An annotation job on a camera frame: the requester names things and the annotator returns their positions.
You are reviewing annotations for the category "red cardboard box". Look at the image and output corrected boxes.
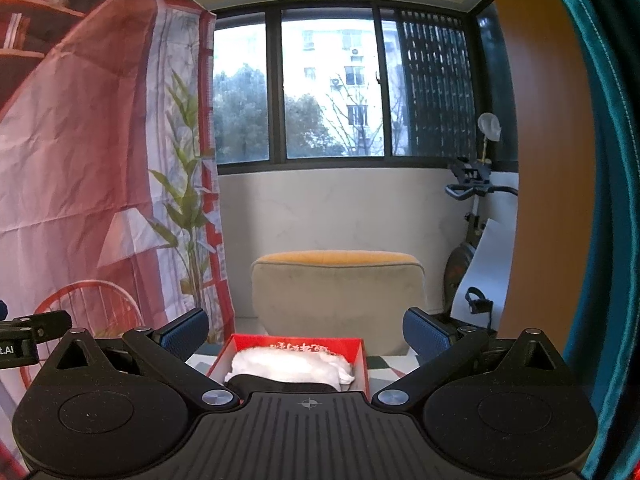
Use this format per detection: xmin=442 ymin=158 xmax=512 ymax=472
xmin=206 ymin=332 xmax=372 ymax=408

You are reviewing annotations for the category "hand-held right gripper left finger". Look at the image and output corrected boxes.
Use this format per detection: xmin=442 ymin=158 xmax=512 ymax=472
xmin=52 ymin=308 xmax=241 ymax=411

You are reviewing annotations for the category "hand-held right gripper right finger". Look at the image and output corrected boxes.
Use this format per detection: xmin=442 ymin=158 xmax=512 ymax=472
xmin=371 ymin=307 xmax=563 ymax=408

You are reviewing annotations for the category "black exercise bike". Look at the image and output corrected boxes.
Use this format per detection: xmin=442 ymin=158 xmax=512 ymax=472
xmin=442 ymin=157 xmax=519 ymax=341

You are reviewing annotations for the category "pink printed wall cloth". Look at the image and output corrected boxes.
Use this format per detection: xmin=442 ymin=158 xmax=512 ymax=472
xmin=0 ymin=0 xmax=236 ymax=466

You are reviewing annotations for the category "brown wooden door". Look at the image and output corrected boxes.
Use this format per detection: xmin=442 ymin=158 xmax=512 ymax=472
xmin=480 ymin=0 xmax=601 ymax=356

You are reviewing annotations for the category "white fluffy cloth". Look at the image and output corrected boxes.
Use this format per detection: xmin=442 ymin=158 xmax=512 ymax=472
xmin=223 ymin=345 xmax=356 ymax=390

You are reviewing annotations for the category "white mannequin head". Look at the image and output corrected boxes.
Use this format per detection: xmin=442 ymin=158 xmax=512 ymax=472
xmin=476 ymin=112 xmax=502 ymax=161

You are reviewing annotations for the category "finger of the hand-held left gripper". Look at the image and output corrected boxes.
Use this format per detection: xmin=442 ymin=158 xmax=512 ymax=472
xmin=0 ymin=310 xmax=73 ymax=343

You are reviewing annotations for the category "beige chair with yellow top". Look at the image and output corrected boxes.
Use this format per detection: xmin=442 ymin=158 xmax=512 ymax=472
xmin=250 ymin=250 xmax=426 ymax=348

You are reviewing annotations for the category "dark framed window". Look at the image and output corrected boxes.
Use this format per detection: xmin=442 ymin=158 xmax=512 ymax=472
xmin=212 ymin=5 xmax=521 ymax=176

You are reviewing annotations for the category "teal curtain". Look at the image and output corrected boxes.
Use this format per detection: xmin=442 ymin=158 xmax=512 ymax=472
xmin=537 ymin=0 xmax=640 ymax=480

